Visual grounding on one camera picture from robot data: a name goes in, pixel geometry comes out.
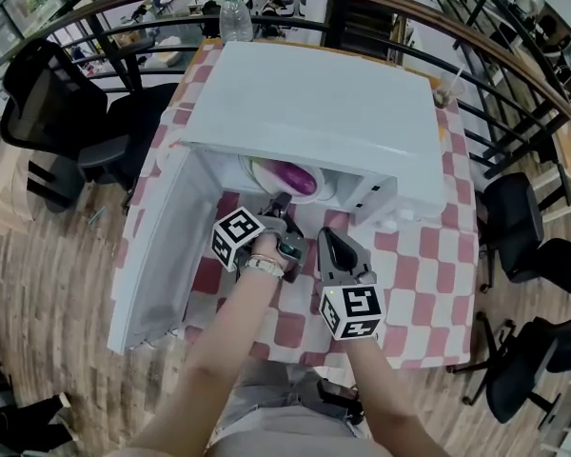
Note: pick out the white microwave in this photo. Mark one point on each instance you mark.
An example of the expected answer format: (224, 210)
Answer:
(314, 103)

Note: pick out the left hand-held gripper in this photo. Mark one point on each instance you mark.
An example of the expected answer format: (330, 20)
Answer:
(235, 236)

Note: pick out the person's denim shorts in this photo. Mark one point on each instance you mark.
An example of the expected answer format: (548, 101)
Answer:
(276, 388)

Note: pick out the light wooden side table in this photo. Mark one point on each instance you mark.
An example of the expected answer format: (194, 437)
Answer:
(5, 193)

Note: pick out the person's left hand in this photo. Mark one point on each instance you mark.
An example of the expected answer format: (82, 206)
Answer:
(269, 248)

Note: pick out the red white checkered tablecloth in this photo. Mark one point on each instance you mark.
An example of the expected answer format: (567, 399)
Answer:
(423, 293)

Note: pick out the person's left forearm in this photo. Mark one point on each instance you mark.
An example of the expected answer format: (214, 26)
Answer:
(233, 322)

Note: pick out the black office chair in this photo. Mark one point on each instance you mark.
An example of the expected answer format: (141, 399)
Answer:
(518, 369)
(52, 103)
(514, 226)

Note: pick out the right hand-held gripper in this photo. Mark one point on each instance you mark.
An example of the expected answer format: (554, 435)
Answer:
(352, 310)

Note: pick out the black waist pouch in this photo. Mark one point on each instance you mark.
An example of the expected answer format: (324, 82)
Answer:
(340, 398)

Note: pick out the person's right forearm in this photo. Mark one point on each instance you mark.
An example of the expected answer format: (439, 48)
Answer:
(376, 379)

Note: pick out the clear drink cup with straw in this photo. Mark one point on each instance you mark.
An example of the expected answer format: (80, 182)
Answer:
(447, 91)

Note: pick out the purple eggplant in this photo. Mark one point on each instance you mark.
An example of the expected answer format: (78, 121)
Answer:
(295, 177)

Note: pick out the glass window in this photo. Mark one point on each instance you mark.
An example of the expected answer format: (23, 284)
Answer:
(33, 3)

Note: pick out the person's light shirt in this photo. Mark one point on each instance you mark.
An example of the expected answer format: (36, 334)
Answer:
(290, 438)

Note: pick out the clear plastic water bottle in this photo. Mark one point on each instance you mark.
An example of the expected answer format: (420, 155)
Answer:
(235, 17)

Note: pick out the white plate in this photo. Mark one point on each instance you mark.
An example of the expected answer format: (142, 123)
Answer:
(266, 184)

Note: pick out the white wristwatch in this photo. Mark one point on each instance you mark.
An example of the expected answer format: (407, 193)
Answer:
(265, 265)

